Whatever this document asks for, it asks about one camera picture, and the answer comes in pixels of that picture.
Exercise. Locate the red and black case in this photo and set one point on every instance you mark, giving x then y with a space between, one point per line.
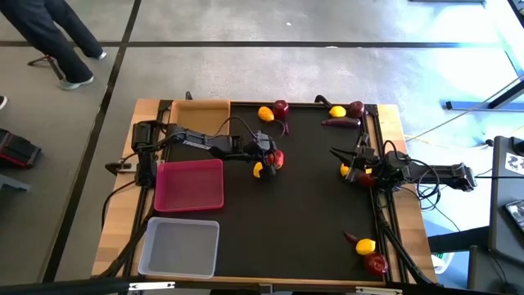
18 149

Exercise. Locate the dark red apple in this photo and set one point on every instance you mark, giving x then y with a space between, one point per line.
356 109
376 263
281 109
367 180

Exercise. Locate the blue metal bar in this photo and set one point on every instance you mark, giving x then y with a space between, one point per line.
471 106

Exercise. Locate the black metal table frame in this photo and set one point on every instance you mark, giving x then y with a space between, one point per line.
370 110

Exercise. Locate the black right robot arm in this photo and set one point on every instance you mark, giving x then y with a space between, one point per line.
442 172

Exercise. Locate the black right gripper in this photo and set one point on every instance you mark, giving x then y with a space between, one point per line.
365 157

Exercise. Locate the small black clamp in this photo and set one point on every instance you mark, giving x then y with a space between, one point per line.
188 96

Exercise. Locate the yellow lemon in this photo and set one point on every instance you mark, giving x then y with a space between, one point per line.
344 169
365 246
337 111
257 169
265 113

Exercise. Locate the silver gantry bracket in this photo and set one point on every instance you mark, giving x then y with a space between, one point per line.
378 291
151 285

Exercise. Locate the white patterned sticker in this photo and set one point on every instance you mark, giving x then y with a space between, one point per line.
516 163

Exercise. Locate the red and yellow apple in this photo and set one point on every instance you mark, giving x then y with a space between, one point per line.
279 159

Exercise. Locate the pink plastic basket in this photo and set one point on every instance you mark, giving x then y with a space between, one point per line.
188 186

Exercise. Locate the black diagonal stand leg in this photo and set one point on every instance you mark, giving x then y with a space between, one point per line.
509 96

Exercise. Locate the clear plastic basket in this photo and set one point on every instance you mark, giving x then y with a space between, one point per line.
180 250

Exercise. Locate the black table mat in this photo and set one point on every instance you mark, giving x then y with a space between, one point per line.
294 213

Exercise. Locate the black hooked clamp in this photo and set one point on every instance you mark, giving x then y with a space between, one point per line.
323 100

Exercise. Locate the person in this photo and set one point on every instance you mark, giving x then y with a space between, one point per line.
49 33

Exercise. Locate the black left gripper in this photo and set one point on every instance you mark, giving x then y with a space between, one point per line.
258 146

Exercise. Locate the small purple eggplant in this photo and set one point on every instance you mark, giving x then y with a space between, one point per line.
286 128
350 237

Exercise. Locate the person's shoe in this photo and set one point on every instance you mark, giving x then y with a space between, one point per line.
2 101

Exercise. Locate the white and green item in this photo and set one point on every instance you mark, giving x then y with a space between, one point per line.
444 262

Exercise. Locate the grey metal bracket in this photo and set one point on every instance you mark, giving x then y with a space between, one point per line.
12 182

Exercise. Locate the dark red stand leg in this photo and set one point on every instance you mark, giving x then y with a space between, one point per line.
51 63

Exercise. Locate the black desk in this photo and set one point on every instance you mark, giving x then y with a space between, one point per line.
501 205

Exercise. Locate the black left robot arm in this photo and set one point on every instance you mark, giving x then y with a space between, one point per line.
196 143

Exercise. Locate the black overhead gantry bar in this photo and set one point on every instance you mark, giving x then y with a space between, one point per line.
61 288

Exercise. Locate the purple sweet potato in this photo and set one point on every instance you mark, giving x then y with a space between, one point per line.
341 122

